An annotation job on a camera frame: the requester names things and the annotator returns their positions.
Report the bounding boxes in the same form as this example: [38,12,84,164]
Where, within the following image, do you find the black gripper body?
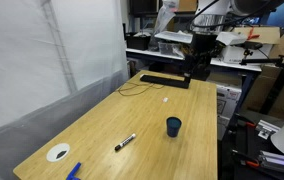
[190,32,220,69]

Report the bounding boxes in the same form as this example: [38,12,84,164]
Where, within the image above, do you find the dark blue plastic cup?
[166,116,183,138]

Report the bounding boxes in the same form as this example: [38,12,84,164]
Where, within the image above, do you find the black keyboard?
[139,73,192,90]

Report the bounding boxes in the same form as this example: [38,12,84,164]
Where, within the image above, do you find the white flat tray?
[154,30,194,45]

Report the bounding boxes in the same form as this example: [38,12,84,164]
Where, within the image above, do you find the white workbench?
[125,48,263,73]

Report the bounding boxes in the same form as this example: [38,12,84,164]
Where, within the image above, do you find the white box on workbench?
[221,44,264,65]

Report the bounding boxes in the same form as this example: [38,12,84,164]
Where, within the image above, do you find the white printed carton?
[216,83,243,141]

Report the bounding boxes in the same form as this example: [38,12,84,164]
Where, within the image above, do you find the clear plastic bag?
[148,0,180,52]

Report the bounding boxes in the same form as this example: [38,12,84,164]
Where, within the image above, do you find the red spring clamp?
[246,27,261,41]

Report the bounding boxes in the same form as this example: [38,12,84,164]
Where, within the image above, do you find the black storage bin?
[125,31,152,51]

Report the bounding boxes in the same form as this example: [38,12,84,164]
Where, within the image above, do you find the cardboard box with red clamp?
[232,26,282,45]

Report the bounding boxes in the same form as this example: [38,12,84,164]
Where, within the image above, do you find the large stacked cardboard boxes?
[241,34,284,122]

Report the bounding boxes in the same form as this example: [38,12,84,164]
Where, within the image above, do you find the short aluminium extrusion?
[254,119,282,140]

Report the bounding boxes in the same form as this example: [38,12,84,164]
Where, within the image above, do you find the black and white marker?
[114,133,137,152]

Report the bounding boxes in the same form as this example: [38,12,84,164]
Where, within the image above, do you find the long aluminium extrusion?
[257,150,284,177]

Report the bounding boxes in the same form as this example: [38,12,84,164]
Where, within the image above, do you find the blue plastic clamp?
[65,162,83,180]

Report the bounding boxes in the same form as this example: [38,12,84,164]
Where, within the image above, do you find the white translucent curtain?
[0,0,130,180]

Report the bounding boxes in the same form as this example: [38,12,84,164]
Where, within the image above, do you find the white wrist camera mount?
[216,31,248,47]

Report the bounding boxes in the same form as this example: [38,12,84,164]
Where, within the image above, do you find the black stereo camera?
[243,40,264,51]

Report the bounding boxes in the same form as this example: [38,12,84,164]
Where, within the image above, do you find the thin dark cable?
[116,80,165,98]

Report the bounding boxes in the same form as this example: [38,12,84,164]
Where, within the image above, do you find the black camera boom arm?
[239,54,284,72]

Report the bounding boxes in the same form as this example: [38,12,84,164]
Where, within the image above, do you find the black clamp with orange handle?
[233,113,257,129]
[231,149,262,169]

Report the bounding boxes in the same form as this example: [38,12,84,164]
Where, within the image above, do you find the black vertical stand post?
[259,39,284,116]

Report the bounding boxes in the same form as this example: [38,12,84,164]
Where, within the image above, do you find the white round cable grommet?
[46,142,71,163]

